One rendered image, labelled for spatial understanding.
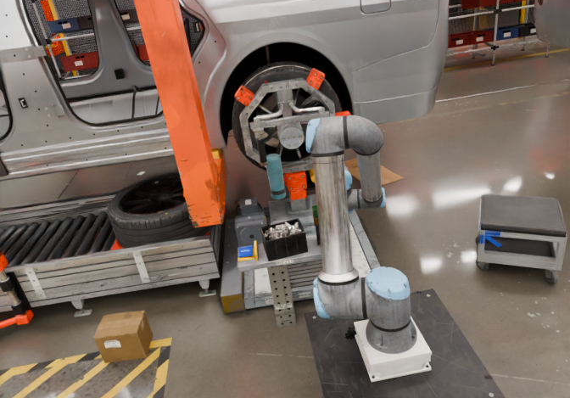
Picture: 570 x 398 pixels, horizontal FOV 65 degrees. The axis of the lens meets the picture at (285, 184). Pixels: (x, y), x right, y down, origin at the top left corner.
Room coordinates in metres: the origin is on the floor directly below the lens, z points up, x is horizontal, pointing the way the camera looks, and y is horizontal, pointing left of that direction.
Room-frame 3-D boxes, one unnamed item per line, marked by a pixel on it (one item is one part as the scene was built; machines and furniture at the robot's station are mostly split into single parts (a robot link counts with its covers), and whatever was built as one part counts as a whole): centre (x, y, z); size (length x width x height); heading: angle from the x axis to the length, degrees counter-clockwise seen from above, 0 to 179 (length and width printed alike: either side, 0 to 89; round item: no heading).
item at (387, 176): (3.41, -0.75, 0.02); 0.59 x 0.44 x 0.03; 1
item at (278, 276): (1.81, 0.10, 0.21); 0.10 x 0.10 x 0.42; 1
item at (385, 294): (1.25, -0.31, 0.57); 0.17 x 0.15 x 0.18; 77
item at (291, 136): (2.37, -0.07, 0.85); 0.21 x 0.14 x 0.14; 1
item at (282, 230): (1.81, 0.05, 0.51); 0.20 x 0.14 x 0.13; 100
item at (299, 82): (2.44, -0.07, 0.85); 0.54 x 0.07 x 0.54; 91
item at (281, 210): (2.61, -0.07, 0.32); 0.40 x 0.30 x 0.28; 91
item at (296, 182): (2.48, -0.07, 0.48); 0.16 x 0.12 x 0.17; 1
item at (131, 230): (2.54, 0.79, 0.39); 0.66 x 0.66 x 0.24
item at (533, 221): (2.01, -1.24, 0.17); 0.43 x 0.36 x 0.34; 64
